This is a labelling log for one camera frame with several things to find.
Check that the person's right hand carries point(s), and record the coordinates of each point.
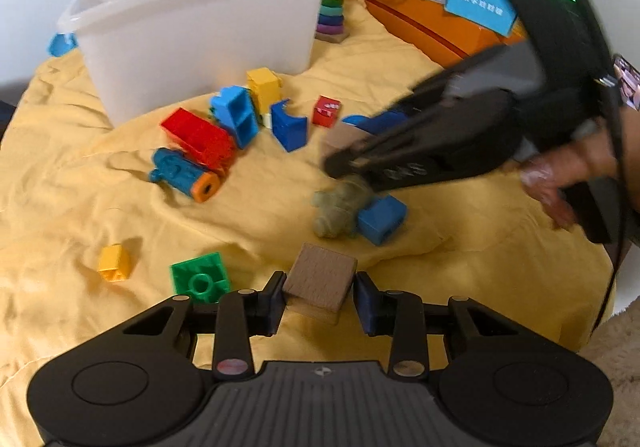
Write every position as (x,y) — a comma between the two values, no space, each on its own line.
(575,162)

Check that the person's right forearm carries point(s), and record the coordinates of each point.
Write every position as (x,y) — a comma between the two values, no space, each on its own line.
(632,167)

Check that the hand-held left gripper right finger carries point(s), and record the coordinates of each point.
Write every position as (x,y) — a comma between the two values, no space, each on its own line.
(365,309)

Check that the blue round lid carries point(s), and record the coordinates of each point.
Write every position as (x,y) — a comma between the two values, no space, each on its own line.
(357,121)

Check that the blue card white print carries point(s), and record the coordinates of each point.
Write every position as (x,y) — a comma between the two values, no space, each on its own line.
(480,2)

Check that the dark blue building brick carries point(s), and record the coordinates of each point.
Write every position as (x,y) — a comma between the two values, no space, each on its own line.
(287,126)

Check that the green building brick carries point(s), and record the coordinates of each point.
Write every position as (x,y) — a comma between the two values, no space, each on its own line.
(200,279)

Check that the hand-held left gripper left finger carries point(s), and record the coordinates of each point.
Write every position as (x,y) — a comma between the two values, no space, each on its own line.
(274,309)

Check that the red long building brick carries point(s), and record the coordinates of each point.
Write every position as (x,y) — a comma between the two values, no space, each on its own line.
(200,137)

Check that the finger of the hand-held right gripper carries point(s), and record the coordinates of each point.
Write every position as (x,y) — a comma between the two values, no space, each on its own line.
(380,147)
(450,77)

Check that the wooden block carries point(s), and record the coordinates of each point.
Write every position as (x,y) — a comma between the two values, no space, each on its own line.
(320,279)
(340,139)

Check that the dark blue mesh playpen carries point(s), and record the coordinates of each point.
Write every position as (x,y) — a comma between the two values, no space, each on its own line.
(6,119)

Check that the orange box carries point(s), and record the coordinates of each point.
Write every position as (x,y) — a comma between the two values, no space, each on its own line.
(425,27)

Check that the white plastic storage bin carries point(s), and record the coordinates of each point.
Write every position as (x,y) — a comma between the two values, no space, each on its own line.
(200,27)

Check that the red printed cube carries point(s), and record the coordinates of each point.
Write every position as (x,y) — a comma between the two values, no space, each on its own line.
(327,112)

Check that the light blue building brick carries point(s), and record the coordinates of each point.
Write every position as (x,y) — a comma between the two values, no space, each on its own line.
(235,114)

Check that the yellow blanket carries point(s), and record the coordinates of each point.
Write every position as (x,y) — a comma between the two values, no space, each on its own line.
(100,177)

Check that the small yellow building brick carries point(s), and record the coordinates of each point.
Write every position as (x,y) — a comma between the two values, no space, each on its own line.
(115,263)

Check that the blue toy with orange cap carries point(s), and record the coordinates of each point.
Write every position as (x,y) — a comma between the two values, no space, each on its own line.
(180,174)

